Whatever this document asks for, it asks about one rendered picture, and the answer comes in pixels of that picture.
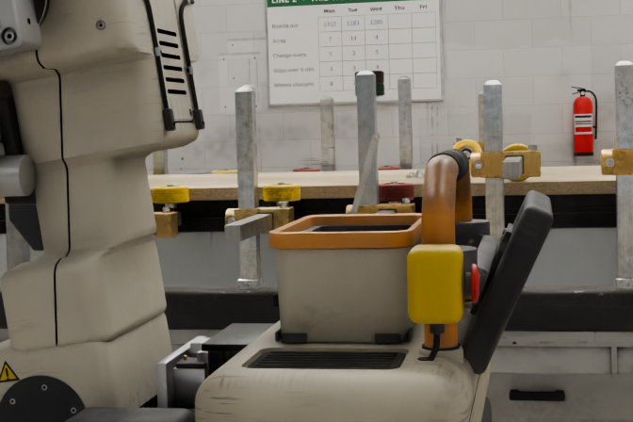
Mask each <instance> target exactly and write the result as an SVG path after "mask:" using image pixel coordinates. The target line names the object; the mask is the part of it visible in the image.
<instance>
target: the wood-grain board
mask: <svg viewBox="0 0 633 422"><path fill-rule="evenodd" d="M410 171H411V172H415V173H416V172H417V171H418V170H379V184H381V183H391V182H392V181H398V183H413V184H414V196H415V197H423V186H424V179H419V178H418V179H410V178H405V177H406V175H407V174H409V172H410ZM470 178H471V188H472V196H485V178H481V177H477V178H472V177H471V169H470ZM148 179H149V185H150V190H151V195H152V200H153V192H152V188H153V187H163V186H166V185H174V186H188V192H189V200H190V201H223V200H238V191H237V173H209V174H164V175H148ZM281 182H284V183H285V184H300V198H301V199H338V198H355V194H356V190H357V187H358V184H359V171H358V170H345V171H300V172H258V196H259V200H264V196H263V185H271V184H278V183H281ZM531 190H535V191H537V192H540V193H542V194H543V195H568V194H616V175H603V174H602V173H601V166H571V167H541V177H529V178H528V179H527V180H524V181H521V182H513V181H511V180H508V179H504V196H511V195H527V194H528V192H529V191H531Z"/></svg>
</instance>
